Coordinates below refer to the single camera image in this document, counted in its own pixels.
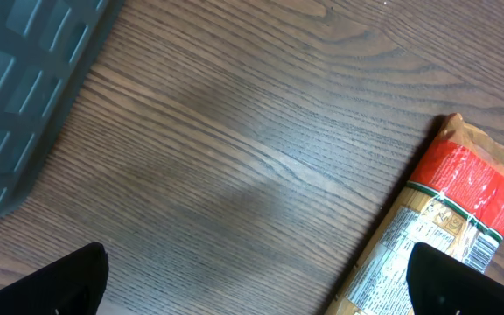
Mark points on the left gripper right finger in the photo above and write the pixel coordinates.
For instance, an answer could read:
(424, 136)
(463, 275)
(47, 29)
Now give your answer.
(441, 285)

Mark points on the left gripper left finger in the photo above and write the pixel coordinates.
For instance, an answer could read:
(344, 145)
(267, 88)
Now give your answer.
(73, 285)

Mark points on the brown biscuit packet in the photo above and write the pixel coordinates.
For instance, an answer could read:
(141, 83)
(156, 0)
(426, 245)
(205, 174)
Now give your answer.
(453, 201)

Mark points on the grey plastic mesh basket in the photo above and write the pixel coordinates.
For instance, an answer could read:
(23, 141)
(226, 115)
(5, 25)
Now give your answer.
(46, 50)

